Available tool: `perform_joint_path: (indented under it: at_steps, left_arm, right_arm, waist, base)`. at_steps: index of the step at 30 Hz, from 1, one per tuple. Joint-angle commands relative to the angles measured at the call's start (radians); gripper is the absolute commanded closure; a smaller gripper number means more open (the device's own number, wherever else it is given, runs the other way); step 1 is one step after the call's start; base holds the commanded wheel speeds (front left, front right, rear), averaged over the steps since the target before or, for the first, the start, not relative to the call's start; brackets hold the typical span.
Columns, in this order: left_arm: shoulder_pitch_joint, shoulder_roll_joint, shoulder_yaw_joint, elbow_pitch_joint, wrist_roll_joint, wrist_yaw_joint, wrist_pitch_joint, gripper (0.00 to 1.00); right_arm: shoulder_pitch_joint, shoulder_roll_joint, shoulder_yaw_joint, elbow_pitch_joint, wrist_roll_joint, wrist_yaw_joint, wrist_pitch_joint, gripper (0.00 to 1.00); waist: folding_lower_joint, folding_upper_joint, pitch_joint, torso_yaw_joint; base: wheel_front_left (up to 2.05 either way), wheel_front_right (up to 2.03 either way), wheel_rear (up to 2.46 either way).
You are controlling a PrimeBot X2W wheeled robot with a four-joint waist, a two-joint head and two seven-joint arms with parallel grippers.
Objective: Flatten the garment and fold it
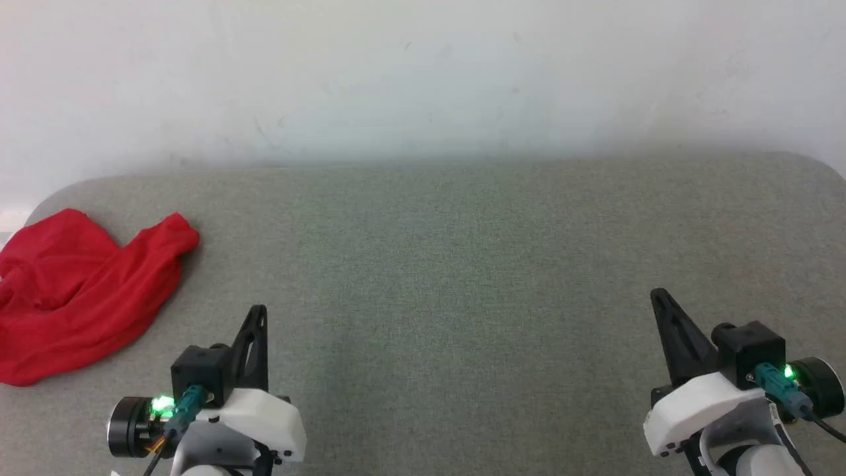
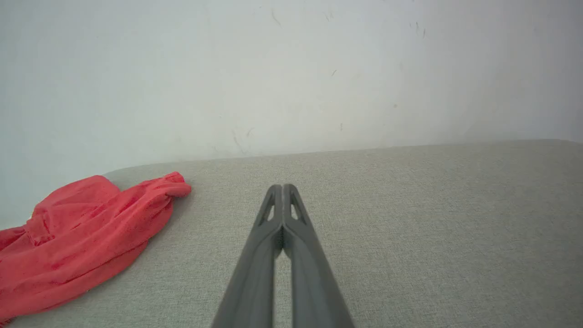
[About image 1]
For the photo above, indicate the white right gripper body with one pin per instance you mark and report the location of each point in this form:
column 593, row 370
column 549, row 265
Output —
column 694, row 410

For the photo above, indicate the grey fabric sofa surface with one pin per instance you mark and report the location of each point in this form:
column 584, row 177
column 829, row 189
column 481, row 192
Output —
column 462, row 277

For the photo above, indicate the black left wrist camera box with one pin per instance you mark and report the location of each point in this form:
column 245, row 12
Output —
column 198, row 370

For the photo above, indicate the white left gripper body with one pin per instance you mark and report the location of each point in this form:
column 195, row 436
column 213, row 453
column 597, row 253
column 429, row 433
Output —
column 264, row 420

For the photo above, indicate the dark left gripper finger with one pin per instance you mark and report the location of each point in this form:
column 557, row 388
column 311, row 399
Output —
column 256, row 360

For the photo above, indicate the red shorts with 23 print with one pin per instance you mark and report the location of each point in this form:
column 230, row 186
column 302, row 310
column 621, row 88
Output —
column 73, row 297

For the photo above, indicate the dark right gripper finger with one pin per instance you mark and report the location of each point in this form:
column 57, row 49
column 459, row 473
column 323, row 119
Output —
column 684, row 350

